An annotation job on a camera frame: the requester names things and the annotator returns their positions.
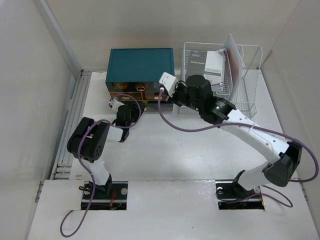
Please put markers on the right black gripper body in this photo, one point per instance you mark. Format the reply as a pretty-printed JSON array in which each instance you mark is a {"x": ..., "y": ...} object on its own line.
[{"x": 180, "y": 97}]

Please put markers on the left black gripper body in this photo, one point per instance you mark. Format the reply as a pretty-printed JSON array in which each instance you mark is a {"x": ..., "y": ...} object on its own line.
[{"x": 134, "y": 115}]

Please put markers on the grey setup guide booklet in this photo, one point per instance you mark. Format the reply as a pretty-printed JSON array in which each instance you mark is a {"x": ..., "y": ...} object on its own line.
[{"x": 209, "y": 64}]

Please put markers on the clear mesh zip pouch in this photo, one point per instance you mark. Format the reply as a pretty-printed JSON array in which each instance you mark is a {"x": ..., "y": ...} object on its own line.
[{"x": 236, "y": 64}]

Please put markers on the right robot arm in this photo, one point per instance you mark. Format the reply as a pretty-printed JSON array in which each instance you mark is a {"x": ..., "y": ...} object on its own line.
[{"x": 282, "y": 154}]

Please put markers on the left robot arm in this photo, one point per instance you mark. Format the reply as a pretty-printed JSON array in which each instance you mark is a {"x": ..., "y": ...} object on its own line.
[{"x": 88, "y": 140}]

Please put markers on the teal drawer organizer box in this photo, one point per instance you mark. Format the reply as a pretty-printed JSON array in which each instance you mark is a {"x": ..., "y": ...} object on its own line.
[{"x": 136, "y": 72}]

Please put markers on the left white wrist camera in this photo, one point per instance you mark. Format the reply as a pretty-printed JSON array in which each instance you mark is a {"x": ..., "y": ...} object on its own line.
[{"x": 114, "y": 103}]

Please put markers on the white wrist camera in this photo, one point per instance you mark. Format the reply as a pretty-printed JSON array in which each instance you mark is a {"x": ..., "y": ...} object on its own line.
[
  {"x": 114, "y": 103},
  {"x": 168, "y": 82}
]

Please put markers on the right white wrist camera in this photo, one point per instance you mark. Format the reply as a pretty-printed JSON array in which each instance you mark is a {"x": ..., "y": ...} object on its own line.
[{"x": 168, "y": 82}]

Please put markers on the white wire file rack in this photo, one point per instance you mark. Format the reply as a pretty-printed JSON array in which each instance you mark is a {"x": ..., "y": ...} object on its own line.
[{"x": 243, "y": 96}]

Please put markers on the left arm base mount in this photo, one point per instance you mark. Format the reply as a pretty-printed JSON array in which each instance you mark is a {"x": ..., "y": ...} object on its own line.
[{"x": 116, "y": 200}]

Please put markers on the aluminium frame rail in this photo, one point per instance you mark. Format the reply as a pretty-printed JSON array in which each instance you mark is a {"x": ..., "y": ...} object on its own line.
[{"x": 61, "y": 164}]

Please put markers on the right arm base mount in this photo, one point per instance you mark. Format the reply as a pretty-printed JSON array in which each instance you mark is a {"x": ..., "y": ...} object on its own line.
[{"x": 231, "y": 196}]

